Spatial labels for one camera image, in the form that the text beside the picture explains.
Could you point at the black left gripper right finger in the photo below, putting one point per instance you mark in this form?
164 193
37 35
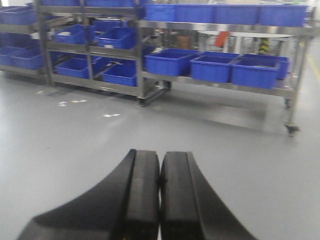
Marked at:
190 207

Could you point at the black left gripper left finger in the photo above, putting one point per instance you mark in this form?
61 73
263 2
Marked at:
122 206

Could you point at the steel multi-tier shelf rack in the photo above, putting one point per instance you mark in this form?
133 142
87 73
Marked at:
28 48

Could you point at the steel wheeled shelf cart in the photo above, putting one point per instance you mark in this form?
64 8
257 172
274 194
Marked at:
240 20

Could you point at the blue bin rack bottom right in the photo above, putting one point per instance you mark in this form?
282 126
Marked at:
124 73

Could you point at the blue bin rack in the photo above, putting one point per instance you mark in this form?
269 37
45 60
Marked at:
124 73
74 67
77 34
118 38

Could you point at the blue bin lower cart middle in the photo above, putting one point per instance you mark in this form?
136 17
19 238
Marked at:
213 66

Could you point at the blue bin cart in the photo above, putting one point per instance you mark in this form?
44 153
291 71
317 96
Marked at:
171 62
259 71
213 66

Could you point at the blue bin rack bottom left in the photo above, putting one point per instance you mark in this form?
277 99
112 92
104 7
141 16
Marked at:
74 67

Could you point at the blue bin lower cart left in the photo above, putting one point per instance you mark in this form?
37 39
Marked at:
171 62

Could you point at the blue bin lower cart right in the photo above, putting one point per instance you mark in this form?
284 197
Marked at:
259 71

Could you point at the blue bin rack middle right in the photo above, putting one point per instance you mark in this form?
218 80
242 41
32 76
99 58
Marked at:
118 38

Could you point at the blue bin rack middle left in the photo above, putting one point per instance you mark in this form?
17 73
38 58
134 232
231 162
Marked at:
77 34

